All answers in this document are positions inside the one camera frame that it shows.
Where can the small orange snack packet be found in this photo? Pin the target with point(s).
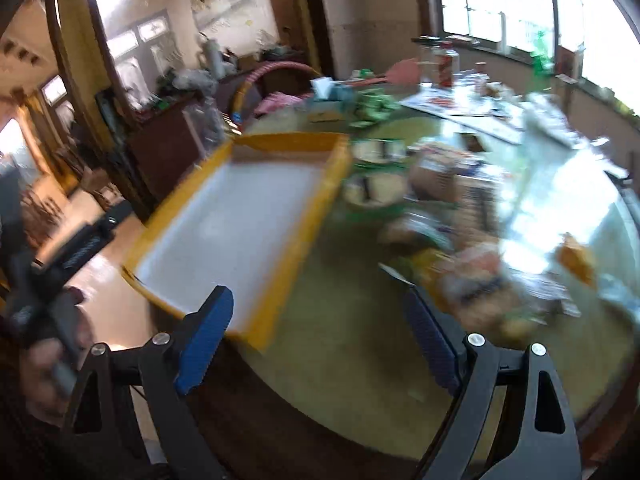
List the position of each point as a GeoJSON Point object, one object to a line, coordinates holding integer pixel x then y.
{"type": "Point", "coordinates": [575, 257]}

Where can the pink fly swatter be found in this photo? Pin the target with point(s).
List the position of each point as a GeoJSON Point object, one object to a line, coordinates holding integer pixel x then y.
{"type": "Point", "coordinates": [405, 72]}

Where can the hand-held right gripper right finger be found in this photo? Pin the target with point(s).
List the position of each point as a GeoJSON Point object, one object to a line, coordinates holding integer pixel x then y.
{"type": "Point", "coordinates": [430, 340]}

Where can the white liquor bottle red label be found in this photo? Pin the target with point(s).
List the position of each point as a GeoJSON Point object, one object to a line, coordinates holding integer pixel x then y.
{"type": "Point", "coordinates": [447, 62]}

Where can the clear plastic container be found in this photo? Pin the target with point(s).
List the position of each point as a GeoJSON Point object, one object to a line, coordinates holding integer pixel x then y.
{"type": "Point", "coordinates": [202, 125]}

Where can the clear drinking glass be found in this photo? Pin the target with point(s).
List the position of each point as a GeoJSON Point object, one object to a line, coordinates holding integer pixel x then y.
{"type": "Point", "coordinates": [425, 60]}

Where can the person's left hand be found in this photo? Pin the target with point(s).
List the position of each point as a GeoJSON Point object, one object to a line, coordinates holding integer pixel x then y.
{"type": "Point", "coordinates": [40, 375]}

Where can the green plastic bottle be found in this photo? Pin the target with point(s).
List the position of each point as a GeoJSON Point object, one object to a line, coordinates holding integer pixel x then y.
{"type": "Point", "coordinates": [540, 55]}

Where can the black electrical box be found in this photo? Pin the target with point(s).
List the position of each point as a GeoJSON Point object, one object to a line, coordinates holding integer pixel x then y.
{"type": "Point", "coordinates": [107, 110]}

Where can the teal tissue box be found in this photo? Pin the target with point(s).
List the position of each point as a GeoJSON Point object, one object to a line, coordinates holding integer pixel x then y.
{"type": "Point", "coordinates": [327, 90]}

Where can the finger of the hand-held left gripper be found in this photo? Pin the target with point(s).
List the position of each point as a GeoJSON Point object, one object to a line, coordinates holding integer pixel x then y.
{"type": "Point", "coordinates": [80, 247]}

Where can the wooden chair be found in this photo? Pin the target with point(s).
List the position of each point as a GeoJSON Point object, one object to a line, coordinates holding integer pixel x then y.
{"type": "Point", "coordinates": [42, 205]}

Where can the green towel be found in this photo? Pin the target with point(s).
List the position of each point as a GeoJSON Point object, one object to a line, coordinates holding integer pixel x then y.
{"type": "Point", "coordinates": [372, 105]}

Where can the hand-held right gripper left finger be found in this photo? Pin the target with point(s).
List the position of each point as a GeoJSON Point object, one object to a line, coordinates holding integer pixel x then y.
{"type": "Point", "coordinates": [207, 335]}

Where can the yellow cardboard tray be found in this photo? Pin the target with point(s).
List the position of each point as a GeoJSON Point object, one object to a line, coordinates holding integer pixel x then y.
{"type": "Point", "coordinates": [225, 220]}

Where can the dark wooden sideboard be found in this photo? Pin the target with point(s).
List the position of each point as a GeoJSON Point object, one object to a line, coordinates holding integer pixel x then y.
{"type": "Point", "coordinates": [165, 150]}

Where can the pink cloth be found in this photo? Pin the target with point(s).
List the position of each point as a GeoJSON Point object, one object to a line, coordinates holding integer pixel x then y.
{"type": "Point", "coordinates": [275, 102]}

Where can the red box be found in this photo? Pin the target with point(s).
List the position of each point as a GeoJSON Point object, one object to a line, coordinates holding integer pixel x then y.
{"type": "Point", "coordinates": [567, 62]}

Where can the glass turntable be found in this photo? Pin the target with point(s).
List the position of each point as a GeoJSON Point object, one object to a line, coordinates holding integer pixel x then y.
{"type": "Point", "coordinates": [550, 200]}

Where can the pink and yellow hula hoop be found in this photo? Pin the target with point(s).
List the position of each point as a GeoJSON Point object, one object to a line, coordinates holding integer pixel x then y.
{"type": "Point", "coordinates": [280, 65]}

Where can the clear plastic bag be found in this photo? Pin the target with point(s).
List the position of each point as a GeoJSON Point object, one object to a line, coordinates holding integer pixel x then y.
{"type": "Point", "coordinates": [192, 80]}

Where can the white thermos cup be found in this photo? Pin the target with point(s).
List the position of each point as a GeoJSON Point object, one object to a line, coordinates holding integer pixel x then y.
{"type": "Point", "coordinates": [212, 57]}

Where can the printed paper leaflet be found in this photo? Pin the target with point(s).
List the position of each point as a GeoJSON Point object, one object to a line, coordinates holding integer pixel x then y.
{"type": "Point", "coordinates": [450, 105]}

